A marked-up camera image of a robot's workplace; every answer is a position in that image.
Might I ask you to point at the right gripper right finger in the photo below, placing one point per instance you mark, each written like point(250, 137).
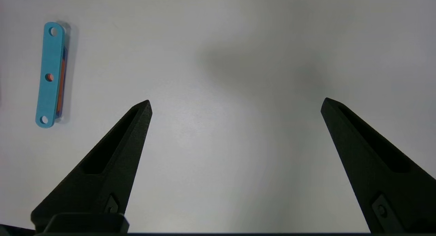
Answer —
point(381, 174)

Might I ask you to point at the blue bar with orange underside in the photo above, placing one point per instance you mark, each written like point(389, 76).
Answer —
point(51, 59)

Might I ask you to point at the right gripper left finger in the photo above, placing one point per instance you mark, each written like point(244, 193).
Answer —
point(112, 168)

